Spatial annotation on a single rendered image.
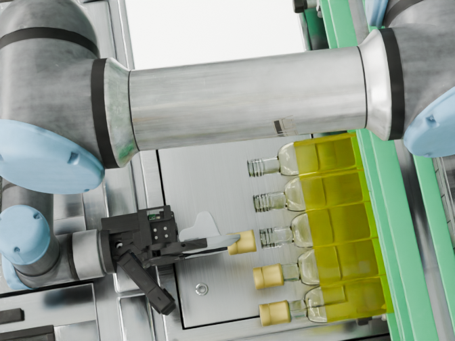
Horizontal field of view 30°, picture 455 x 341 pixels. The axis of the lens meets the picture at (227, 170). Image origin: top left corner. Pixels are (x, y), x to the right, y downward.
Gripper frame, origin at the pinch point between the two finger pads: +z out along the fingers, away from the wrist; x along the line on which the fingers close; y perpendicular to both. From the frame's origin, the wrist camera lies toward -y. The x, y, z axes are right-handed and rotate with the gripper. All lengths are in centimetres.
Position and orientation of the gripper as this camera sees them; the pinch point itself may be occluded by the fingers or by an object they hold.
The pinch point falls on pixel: (232, 244)
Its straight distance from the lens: 133.8
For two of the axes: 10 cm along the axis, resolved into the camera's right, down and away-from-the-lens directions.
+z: 9.9, -1.6, 0.3
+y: -1.6, -9.6, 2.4
